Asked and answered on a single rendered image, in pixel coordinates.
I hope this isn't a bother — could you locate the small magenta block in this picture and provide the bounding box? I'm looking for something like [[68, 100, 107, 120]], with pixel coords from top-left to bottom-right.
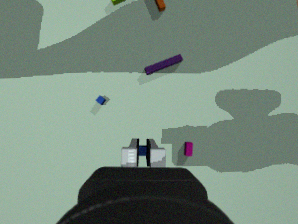
[[184, 142, 193, 156]]

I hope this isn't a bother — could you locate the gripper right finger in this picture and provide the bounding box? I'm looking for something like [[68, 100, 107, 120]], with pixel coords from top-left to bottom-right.
[[146, 139, 166, 167]]

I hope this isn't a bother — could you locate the purple rod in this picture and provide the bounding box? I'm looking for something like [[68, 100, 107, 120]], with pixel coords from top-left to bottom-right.
[[145, 54, 182, 75]]

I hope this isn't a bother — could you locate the lime green rod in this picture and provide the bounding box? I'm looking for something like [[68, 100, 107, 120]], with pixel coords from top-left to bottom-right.
[[111, 0, 124, 5]]

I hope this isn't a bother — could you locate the small blue block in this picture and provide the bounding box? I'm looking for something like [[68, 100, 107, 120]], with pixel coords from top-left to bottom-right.
[[139, 145, 146, 156], [95, 95, 106, 105]]

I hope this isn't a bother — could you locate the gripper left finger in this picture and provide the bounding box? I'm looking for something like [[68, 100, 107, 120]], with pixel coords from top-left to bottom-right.
[[121, 138, 139, 167]]

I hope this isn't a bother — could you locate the orange rod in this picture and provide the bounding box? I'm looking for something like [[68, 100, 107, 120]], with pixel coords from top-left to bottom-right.
[[154, 0, 166, 12]]

